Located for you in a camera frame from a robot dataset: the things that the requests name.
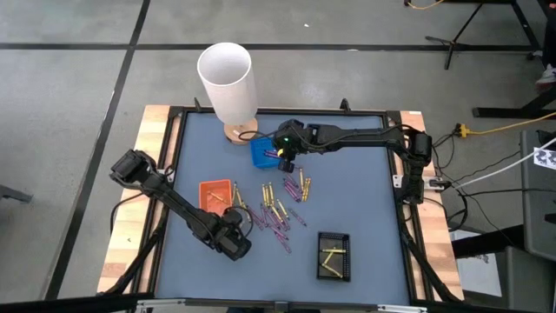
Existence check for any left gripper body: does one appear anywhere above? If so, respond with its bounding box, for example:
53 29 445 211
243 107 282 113
203 212 253 263

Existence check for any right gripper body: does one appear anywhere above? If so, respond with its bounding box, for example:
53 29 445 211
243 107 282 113
272 119 312 160

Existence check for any black camera cable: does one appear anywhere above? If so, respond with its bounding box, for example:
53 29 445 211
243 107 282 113
222 205 255 239
237 128 283 143

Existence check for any black metal table frame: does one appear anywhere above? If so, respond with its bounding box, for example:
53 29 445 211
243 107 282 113
99 98 464 312

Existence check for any black right camera cable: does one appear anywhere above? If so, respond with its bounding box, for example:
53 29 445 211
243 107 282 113
237 128 283 143

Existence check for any grey cabinet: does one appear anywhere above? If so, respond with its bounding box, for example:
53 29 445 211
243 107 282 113
520 130 556 262

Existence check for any person's shoe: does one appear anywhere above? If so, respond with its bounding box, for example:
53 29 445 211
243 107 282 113
534 63 556 90

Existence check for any aluminium camera rail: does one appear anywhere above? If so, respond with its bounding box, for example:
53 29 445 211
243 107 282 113
136 297 429 313

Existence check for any wooden side board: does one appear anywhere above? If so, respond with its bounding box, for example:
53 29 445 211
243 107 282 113
97 104 183 295
397 110 465 301

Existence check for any black stand base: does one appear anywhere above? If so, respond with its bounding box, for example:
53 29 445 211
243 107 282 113
472 0 556 119

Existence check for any grey metal foot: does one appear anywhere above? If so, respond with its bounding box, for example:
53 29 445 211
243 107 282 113
0 184 34 203

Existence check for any white cable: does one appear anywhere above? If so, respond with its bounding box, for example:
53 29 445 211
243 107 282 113
451 137 556 190

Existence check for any yellow extension cable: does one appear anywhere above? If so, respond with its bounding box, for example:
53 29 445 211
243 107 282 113
468 110 556 137

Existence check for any grey storage box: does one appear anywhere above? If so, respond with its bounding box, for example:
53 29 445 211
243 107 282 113
451 245 556 313

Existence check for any black tripod stand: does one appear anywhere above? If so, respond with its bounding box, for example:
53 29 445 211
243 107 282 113
425 0 542 70

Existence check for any black left camera cable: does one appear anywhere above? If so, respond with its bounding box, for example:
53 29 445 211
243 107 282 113
222 205 255 239

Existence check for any orange plastic basket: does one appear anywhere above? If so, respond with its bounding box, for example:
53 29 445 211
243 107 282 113
198 178 234 217

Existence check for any white marker paper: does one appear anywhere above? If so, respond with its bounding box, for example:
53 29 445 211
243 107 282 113
533 146 556 170

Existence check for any black plastic basket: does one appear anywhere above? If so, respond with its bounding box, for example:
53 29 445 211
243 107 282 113
316 231 351 283

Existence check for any blue plastic basket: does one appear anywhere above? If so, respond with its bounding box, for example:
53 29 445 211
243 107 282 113
249 137 283 170

